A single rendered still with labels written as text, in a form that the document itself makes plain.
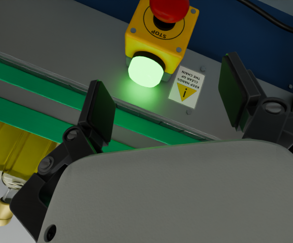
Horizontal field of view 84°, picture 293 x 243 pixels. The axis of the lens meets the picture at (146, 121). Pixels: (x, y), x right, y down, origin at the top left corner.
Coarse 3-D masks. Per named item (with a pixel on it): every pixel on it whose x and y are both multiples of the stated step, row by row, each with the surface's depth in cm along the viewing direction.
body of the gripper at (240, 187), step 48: (192, 144) 7; (240, 144) 6; (96, 192) 6; (144, 192) 6; (192, 192) 5; (240, 192) 5; (288, 192) 5; (48, 240) 6; (96, 240) 5; (144, 240) 5; (192, 240) 5; (240, 240) 4; (288, 240) 4
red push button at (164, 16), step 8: (152, 0) 15; (160, 0) 15; (168, 0) 15; (176, 0) 15; (184, 0) 16; (152, 8) 16; (160, 8) 15; (168, 8) 15; (176, 8) 15; (184, 8) 16; (160, 16) 16; (168, 16) 15; (176, 16) 16; (184, 16) 16
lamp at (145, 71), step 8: (136, 56) 19; (144, 56) 19; (152, 56) 19; (136, 64) 19; (144, 64) 19; (152, 64) 19; (160, 64) 19; (136, 72) 19; (144, 72) 19; (152, 72) 19; (160, 72) 20; (136, 80) 20; (144, 80) 20; (152, 80) 20
